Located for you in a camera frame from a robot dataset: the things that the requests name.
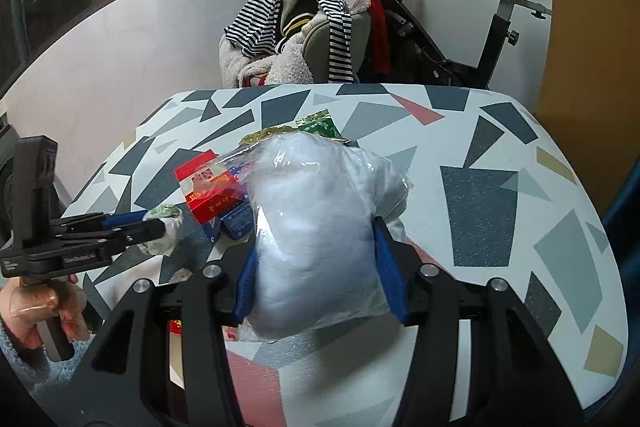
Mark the gold foil wrapper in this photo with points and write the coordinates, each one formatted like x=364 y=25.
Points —
x=260 y=137

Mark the dark jacket with striped cuffs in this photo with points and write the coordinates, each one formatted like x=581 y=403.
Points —
x=295 y=14

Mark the person's left hand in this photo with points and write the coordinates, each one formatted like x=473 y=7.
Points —
x=27 y=307

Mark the white green wrapper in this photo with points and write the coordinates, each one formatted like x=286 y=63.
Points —
x=162 y=234

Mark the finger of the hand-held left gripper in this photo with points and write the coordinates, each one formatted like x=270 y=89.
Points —
x=125 y=219
x=135 y=235

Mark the white fleece robe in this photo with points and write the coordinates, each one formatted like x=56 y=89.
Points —
x=290 y=62

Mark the blue curtain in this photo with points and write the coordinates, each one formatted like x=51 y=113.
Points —
x=621 y=219

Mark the black exercise bike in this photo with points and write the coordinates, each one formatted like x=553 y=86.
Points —
x=495 y=42

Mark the person's left forearm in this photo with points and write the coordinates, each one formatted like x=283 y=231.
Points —
x=17 y=362

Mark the red cloth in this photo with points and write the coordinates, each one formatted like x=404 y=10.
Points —
x=380 y=32

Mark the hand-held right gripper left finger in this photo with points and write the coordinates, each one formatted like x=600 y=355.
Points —
x=247 y=287

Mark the green foil packet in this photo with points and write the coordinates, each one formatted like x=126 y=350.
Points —
x=317 y=125

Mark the clear plastic bag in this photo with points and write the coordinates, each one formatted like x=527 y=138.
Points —
x=315 y=227

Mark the red cardboard box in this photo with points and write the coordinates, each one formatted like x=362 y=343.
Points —
x=207 y=192

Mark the grey chair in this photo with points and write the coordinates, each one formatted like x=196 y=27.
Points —
x=320 y=47

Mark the black white striped shirt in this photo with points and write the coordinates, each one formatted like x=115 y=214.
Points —
x=260 y=7

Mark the wooden door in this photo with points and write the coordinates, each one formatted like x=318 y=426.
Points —
x=590 y=7

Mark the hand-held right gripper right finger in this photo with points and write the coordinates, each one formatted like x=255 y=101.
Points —
x=387 y=267

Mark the blue cardboard box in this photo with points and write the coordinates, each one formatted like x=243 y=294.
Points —
x=235 y=222

